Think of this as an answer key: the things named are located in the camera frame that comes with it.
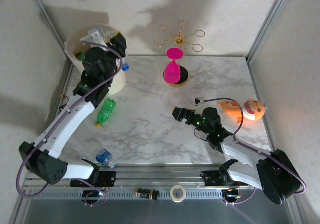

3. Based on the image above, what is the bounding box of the orange monster plush toy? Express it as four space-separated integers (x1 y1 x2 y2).
217 98 267 122

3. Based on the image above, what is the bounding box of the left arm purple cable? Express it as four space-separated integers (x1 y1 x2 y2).
15 40 124 199

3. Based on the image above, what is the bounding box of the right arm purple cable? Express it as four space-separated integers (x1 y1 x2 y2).
202 97 307 200

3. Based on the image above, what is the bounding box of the black gold cylinder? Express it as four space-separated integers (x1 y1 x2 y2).
134 187 160 200

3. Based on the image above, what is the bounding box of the white bag-lined bin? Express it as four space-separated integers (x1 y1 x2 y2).
64 23 127 96

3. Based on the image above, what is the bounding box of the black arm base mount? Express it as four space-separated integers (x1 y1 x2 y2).
70 170 117 188
200 170 241 188

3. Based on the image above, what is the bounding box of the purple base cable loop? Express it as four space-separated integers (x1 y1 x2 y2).
223 185 258 206
83 183 109 208

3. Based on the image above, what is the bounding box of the gold wire glass rack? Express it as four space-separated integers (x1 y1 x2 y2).
153 20 207 87

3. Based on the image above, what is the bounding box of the pink plastic wine glass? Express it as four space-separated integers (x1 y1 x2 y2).
163 47 185 86

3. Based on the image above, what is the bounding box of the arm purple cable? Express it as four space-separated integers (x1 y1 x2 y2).
202 97 307 200
15 40 124 199

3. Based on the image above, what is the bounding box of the aluminium mounting rail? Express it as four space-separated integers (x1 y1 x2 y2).
23 163 261 192

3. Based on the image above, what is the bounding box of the small controller board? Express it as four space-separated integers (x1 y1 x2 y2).
221 188 241 201
81 189 111 200

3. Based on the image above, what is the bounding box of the aluminium frame post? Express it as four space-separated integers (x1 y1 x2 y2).
246 0 295 64
22 0 71 60

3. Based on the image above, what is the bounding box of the masking tape roll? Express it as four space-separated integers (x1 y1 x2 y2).
169 184 187 202

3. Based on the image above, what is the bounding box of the black gold hang tag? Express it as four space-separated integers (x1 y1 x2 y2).
58 94 70 111

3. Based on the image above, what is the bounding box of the aluminium table side rail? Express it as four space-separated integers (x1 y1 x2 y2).
43 57 76 150
246 57 280 157

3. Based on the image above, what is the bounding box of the slotted metal strip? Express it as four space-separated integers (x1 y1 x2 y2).
42 188 226 200

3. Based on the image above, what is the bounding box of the crushed blue label bottle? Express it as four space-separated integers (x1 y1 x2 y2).
95 148 118 169

